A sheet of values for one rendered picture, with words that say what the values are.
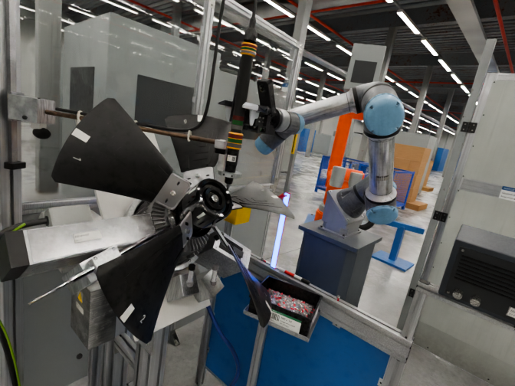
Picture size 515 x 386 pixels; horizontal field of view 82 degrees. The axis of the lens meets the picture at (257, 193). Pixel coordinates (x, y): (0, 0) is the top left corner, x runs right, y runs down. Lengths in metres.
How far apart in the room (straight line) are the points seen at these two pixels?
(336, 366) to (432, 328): 1.50
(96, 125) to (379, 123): 0.79
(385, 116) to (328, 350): 0.87
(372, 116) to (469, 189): 1.52
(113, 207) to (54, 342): 0.92
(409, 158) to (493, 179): 6.35
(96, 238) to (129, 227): 0.09
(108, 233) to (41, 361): 1.06
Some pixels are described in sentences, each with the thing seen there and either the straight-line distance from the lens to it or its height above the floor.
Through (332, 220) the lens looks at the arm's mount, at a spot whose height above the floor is 1.06.
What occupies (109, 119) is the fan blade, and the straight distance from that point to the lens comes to 0.78.
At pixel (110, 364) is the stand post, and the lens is 1.41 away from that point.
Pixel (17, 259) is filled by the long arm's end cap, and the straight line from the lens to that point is 0.75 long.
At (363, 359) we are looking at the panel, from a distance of 1.24.
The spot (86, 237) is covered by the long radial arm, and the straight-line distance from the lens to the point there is 0.79.
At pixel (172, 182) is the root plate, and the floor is 1.25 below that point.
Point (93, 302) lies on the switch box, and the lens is 1.13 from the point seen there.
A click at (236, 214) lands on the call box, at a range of 1.31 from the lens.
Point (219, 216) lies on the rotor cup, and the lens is 0.77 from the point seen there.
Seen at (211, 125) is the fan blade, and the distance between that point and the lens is 1.01.
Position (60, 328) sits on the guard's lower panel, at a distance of 1.72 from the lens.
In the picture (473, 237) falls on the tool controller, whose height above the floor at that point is 1.24.
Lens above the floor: 1.43
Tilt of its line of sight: 13 degrees down
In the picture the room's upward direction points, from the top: 10 degrees clockwise
